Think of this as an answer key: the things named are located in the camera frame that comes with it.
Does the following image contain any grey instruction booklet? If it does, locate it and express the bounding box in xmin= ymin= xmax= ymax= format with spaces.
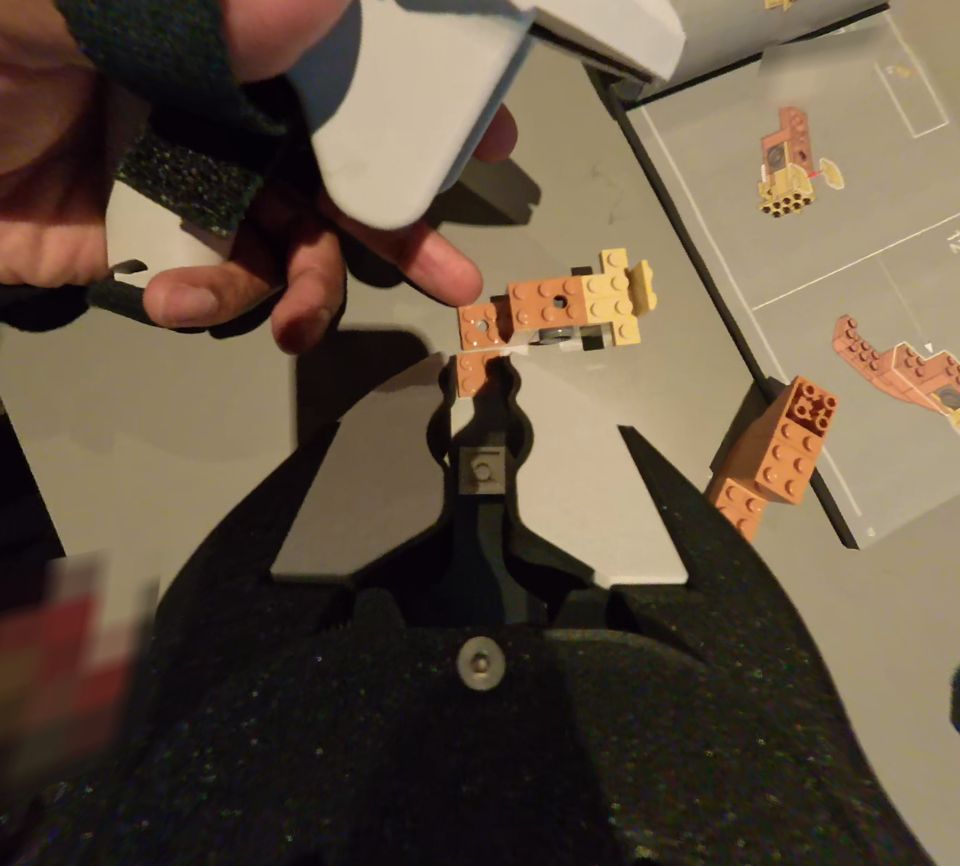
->
xmin=585 ymin=0 xmax=960 ymax=552

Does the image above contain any person's left hand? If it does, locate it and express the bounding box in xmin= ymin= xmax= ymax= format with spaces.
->
xmin=0 ymin=0 xmax=522 ymax=357

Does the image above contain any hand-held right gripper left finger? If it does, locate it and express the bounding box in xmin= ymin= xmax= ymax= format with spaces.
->
xmin=270 ymin=352 xmax=459 ymax=580

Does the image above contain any grey toy plate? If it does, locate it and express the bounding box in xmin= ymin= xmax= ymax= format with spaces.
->
xmin=457 ymin=445 xmax=506 ymax=496

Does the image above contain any brown toy brick block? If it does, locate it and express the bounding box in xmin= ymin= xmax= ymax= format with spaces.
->
xmin=705 ymin=375 xmax=841 ymax=543

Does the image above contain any reddish brown toy plate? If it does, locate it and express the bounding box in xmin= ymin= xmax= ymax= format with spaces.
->
xmin=456 ymin=351 xmax=505 ymax=400

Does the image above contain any brown and tan brick model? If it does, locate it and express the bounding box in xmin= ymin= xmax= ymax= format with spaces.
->
xmin=457 ymin=247 xmax=659 ymax=355

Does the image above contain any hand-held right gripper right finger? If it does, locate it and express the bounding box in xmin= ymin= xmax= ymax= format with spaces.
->
xmin=501 ymin=353 xmax=691 ymax=588

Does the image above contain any grey desk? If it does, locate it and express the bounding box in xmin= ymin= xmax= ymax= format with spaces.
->
xmin=0 ymin=49 xmax=960 ymax=866

